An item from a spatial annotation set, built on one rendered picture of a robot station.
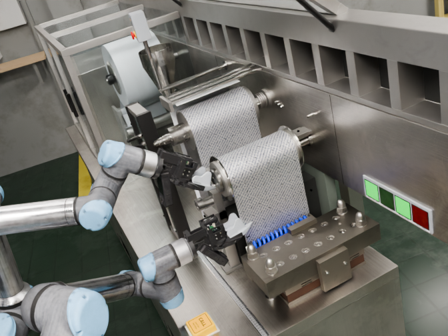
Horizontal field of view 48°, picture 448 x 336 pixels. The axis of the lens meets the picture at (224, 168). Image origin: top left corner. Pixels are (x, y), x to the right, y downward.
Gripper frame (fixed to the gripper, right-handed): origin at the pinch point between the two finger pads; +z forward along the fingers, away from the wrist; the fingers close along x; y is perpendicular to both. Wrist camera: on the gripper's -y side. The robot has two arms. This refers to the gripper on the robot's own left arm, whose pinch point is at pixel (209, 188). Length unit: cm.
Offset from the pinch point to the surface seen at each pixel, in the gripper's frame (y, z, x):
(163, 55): 31, -5, 64
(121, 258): -111, 60, 178
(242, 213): -3.0, 9.7, -7.3
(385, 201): 18, 31, -37
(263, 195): 4.2, 14.3, -7.4
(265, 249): -10.7, 18.5, -13.7
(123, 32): 34, -15, 95
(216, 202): -3.9, 4.2, 0.1
